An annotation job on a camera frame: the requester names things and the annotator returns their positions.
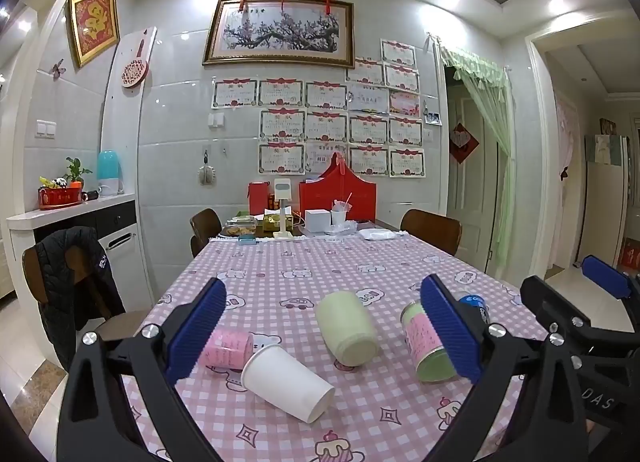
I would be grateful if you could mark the blue and white humidifier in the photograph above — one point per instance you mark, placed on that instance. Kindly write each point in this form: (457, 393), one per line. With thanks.
(110, 172)

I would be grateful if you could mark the white door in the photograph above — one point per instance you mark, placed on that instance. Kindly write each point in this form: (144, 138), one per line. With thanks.
(470, 202)

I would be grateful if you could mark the brown wooden chair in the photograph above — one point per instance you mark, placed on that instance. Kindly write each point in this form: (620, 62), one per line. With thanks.
(204, 228)
(124, 324)
(432, 231)

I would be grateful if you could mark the green food box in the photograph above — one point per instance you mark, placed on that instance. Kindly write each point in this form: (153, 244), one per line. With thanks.
(270, 224)

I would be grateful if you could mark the plate of cookies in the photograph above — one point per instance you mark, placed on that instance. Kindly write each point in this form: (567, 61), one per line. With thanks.
(237, 230)

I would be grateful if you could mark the framed blossom painting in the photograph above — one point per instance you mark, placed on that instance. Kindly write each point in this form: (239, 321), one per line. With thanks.
(280, 32)

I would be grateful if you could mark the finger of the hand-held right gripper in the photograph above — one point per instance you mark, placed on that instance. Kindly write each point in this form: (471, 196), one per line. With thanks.
(607, 276)
(546, 299)

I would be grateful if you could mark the pink checked tablecloth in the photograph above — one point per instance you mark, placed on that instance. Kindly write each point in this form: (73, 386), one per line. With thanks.
(300, 282)

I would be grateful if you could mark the small teal box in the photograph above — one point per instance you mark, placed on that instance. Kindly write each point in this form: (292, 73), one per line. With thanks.
(247, 239)

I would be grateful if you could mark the round pink hanging ornament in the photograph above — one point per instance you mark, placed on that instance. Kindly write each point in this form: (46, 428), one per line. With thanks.
(135, 73)

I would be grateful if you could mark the white paper cup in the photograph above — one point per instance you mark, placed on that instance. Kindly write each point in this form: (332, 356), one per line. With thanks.
(286, 382)

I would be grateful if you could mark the white wall switch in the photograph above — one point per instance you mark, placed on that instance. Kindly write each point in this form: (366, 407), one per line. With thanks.
(216, 120)
(46, 128)

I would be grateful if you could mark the green lace curtain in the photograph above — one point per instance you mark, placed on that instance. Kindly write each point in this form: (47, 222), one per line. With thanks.
(492, 107)

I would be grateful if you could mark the white stand dispenser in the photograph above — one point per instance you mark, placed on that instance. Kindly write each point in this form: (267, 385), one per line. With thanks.
(283, 207)

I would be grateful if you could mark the green cup with pink label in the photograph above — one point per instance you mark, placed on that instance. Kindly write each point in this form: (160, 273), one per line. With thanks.
(419, 339)

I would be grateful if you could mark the white counter cabinet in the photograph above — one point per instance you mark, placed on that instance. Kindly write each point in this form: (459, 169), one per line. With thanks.
(120, 242)

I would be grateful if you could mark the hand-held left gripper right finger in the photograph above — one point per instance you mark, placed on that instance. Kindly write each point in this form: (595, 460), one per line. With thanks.
(450, 334)

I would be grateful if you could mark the white cup with straws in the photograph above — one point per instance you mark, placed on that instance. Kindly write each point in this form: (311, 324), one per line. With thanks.
(339, 218)

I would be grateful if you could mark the potted green plant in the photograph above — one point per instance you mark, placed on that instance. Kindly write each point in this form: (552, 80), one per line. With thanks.
(75, 172)

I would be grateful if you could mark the cream cup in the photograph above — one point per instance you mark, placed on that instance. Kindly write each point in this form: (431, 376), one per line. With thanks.
(345, 324)

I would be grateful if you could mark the butterfly wall decoration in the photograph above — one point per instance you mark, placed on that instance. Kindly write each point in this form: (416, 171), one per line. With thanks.
(57, 68)

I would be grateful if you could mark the red and gold framed picture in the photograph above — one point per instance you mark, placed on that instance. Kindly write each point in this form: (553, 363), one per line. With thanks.
(94, 24)

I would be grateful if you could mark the red tray box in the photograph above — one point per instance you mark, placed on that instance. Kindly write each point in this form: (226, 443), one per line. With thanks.
(60, 198)

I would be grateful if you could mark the white plastic container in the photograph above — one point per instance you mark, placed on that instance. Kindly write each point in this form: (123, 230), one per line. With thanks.
(377, 234)

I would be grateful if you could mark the white box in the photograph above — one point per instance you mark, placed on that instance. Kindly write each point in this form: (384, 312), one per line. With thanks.
(317, 221)

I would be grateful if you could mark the red diamond door decoration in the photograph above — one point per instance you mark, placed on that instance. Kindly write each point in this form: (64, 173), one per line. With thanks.
(463, 144)

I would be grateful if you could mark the wall of certificates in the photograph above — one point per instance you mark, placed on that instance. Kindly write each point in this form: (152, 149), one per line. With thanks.
(325, 127)

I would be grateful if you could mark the small red gift bag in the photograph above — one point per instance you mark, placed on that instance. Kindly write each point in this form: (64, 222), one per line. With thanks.
(257, 198)

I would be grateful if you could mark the red gift box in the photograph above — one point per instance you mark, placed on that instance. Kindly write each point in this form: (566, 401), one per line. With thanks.
(350, 192)

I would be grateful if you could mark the blue can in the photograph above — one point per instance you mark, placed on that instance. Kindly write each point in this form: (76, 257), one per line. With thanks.
(473, 303)

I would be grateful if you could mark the black padded jacket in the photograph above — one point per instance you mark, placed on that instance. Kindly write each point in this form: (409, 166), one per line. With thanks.
(60, 287)

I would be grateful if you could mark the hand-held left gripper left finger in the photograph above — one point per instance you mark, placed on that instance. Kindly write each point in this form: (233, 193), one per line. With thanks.
(196, 329)

